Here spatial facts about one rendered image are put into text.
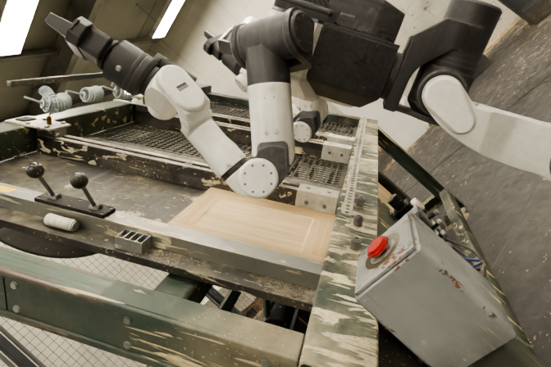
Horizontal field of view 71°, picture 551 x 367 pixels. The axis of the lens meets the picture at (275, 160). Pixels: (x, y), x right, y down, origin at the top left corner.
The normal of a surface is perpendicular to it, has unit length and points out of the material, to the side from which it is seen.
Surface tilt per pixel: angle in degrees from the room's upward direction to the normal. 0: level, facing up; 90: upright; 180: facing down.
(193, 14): 90
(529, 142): 90
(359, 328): 57
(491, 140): 111
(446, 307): 90
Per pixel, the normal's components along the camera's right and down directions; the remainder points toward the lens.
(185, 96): 0.44, -0.38
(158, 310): 0.12, -0.94
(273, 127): -0.02, 0.03
